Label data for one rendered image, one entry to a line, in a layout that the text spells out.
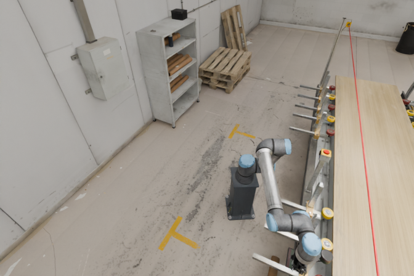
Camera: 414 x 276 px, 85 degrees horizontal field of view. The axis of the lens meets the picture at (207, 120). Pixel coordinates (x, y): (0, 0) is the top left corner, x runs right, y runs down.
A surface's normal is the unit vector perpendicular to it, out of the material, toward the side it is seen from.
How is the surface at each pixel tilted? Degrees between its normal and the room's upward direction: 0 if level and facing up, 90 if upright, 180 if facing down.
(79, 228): 0
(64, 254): 0
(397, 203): 0
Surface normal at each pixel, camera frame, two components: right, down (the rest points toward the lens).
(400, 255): 0.00, -0.77
